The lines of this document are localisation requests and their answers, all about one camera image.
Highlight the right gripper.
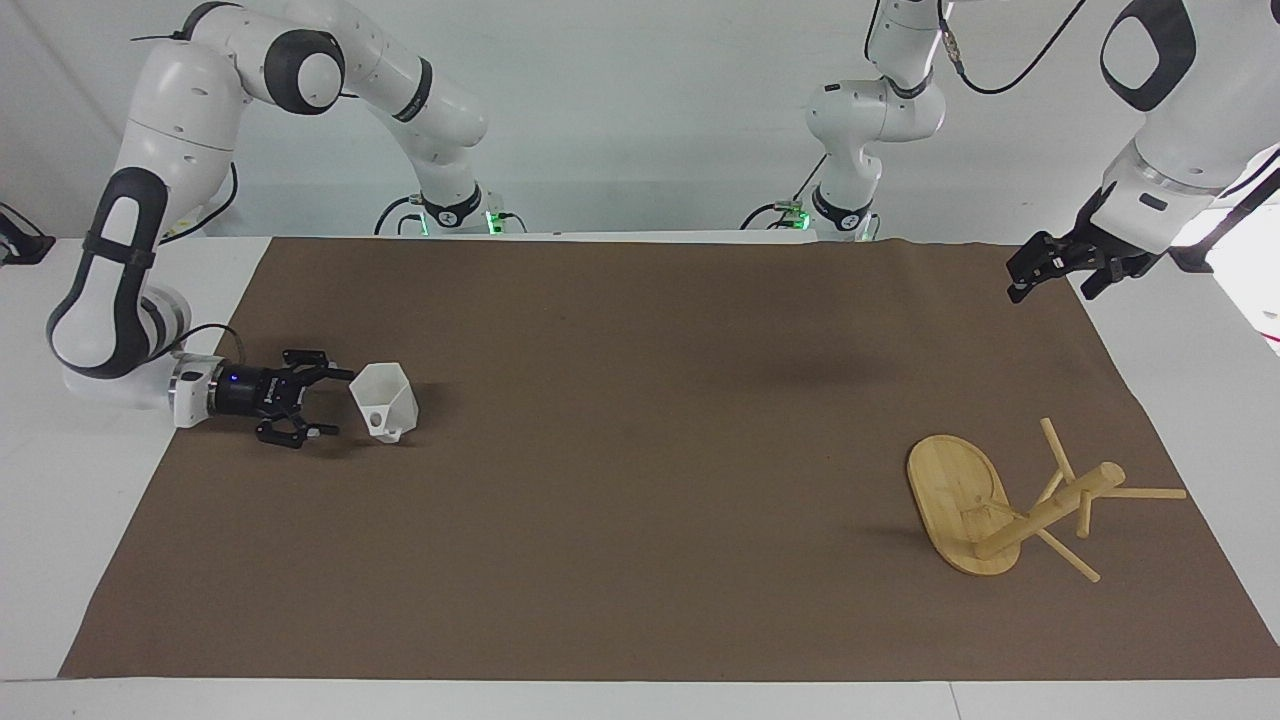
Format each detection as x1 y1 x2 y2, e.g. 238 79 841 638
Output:
211 349 357 450

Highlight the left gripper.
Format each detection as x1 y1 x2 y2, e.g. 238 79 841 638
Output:
1005 188 1163 303

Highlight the white faceted cup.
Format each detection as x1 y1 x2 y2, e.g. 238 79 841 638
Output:
348 362 421 445

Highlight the wooden cup rack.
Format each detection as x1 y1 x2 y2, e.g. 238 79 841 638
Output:
906 417 1189 585

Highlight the black stand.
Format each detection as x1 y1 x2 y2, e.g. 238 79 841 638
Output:
0 202 57 267
1168 165 1280 275

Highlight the black cable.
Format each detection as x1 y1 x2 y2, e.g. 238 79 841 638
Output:
740 150 833 232
374 194 429 237
158 162 240 247
170 322 247 379
938 0 1088 96

